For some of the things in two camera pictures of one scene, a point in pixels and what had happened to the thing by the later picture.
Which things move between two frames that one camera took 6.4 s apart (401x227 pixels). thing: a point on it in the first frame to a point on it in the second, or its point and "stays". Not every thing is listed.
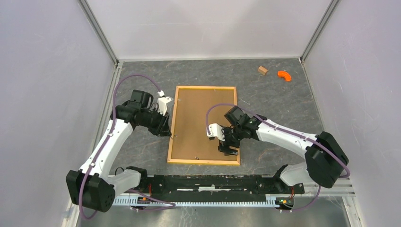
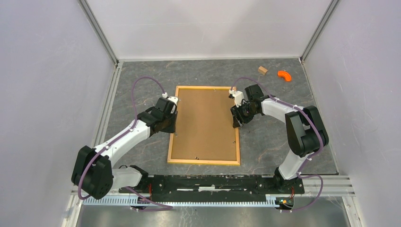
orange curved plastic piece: x=287 y=76 stays
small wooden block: x=262 y=70 stays
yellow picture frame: x=189 y=143 stays
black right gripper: x=228 y=152 to x=236 y=112
